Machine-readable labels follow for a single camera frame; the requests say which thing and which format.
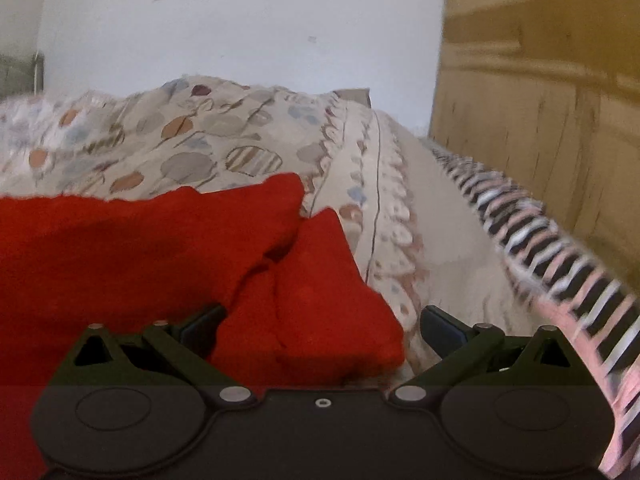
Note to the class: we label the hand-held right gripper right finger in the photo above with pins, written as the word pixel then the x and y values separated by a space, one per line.
pixel 442 332

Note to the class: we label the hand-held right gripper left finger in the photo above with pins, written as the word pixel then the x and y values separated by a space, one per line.
pixel 197 332

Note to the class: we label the red knit sweater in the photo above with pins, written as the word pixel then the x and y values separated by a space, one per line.
pixel 150 250

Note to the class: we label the black white striped bed sheet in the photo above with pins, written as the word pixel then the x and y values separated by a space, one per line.
pixel 565 265

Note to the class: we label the patterned duvet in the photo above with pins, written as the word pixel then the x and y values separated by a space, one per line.
pixel 225 125

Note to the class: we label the grey pillow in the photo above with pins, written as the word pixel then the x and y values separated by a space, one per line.
pixel 352 96

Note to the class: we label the plywood board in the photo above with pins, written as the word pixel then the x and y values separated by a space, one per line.
pixel 540 85

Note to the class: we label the metal bed headboard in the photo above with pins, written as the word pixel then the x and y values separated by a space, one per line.
pixel 20 72

